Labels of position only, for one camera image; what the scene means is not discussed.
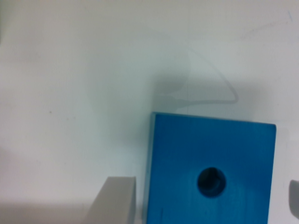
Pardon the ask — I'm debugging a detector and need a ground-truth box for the blue block with hole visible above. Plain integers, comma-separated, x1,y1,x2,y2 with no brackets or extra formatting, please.
143,113,277,224

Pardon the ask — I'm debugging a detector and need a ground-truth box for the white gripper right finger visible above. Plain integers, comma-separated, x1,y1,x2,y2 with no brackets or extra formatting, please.
289,180,299,219

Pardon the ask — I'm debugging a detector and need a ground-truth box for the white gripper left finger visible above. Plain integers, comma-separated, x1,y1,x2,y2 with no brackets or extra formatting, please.
83,176,136,224

